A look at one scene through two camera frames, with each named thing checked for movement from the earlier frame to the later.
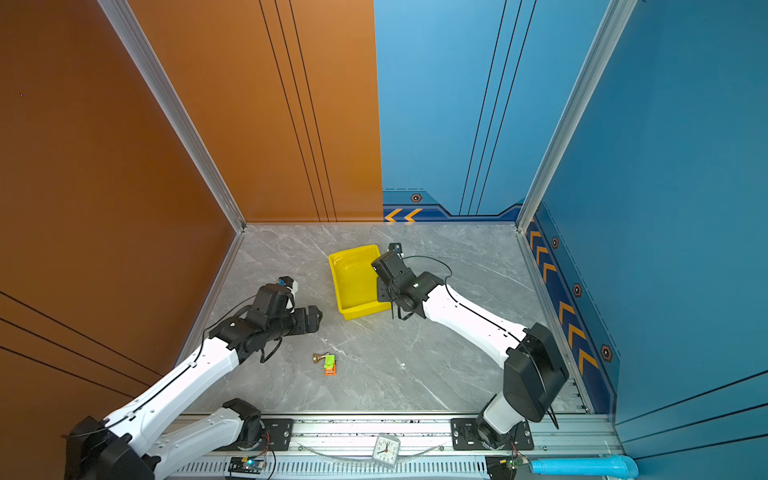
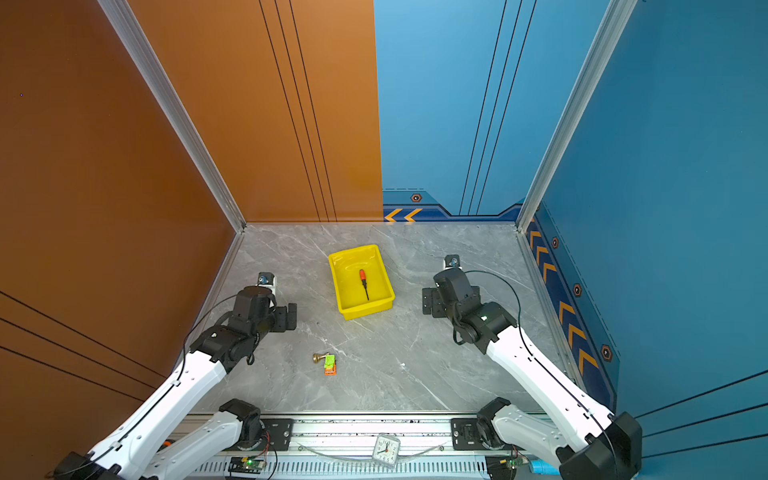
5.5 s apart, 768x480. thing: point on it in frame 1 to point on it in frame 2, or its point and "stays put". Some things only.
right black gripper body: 386,293 to 439,308
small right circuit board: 514,463 stays put
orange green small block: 330,365 stays put
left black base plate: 280,433 stays put
